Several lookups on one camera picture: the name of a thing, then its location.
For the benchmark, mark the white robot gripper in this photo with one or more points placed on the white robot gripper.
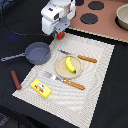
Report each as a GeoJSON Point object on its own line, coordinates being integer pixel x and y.
{"type": "Point", "coordinates": [56, 16]}

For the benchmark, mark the wooden handled toy fork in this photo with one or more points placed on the wooden handled toy fork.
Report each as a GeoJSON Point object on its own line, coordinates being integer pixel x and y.
{"type": "Point", "coordinates": [54, 77]}

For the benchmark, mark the pink toy stove board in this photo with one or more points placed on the pink toy stove board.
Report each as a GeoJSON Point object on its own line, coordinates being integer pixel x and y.
{"type": "Point", "coordinates": [105, 26]}

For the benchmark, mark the reddish brown toy sausage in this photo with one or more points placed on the reddish brown toy sausage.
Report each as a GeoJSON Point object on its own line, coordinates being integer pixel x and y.
{"type": "Point", "coordinates": [16, 80]}

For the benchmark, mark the yellow toy butter box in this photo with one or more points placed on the yellow toy butter box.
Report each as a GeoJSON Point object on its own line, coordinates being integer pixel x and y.
{"type": "Point", "coordinates": [41, 88]}

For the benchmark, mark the yellow toy banana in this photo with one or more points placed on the yellow toy banana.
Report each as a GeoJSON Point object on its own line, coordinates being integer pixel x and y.
{"type": "Point", "coordinates": [69, 65]}

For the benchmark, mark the grey toy frying pan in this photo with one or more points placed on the grey toy frying pan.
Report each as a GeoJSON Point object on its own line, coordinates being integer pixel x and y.
{"type": "Point", "coordinates": [36, 53]}

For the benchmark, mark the black burner disc rear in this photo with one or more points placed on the black burner disc rear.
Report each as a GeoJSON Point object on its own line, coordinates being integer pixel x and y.
{"type": "Point", "coordinates": [96, 5]}

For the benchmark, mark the beige bowl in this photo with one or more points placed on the beige bowl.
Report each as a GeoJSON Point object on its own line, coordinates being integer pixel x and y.
{"type": "Point", "coordinates": [122, 16]}

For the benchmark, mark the wooden handled toy knife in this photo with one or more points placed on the wooden handled toy knife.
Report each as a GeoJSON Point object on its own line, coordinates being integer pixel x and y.
{"type": "Point", "coordinates": [79, 56]}

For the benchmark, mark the round wooden plate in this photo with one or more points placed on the round wooden plate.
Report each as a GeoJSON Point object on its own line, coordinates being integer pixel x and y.
{"type": "Point", "coordinates": [61, 68]}

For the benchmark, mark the beige woven placemat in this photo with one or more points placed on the beige woven placemat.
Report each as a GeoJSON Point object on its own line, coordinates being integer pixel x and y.
{"type": "Point", "coordinates": [66, 102]}

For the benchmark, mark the red toy tomato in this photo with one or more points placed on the red toy tomato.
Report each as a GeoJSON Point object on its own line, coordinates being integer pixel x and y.
{"type": "Point", "coordinates": [61, 35]}

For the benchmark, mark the black burner disc front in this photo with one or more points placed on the black burner disc front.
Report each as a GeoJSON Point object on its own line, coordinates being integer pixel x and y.
{"type": "Point", "coordinates": [89, 18]}

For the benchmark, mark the black tablecloth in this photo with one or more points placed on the black tablecloth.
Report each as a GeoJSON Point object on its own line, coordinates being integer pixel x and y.
{"type": "Point", "coordinates": [20, 26]}

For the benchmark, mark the black burner disc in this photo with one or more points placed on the black burner disc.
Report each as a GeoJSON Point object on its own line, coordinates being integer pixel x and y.
{"type": "Point", "coordinates": [96, 5]}
{"type": "Point", "coordinates": [89, 18]}

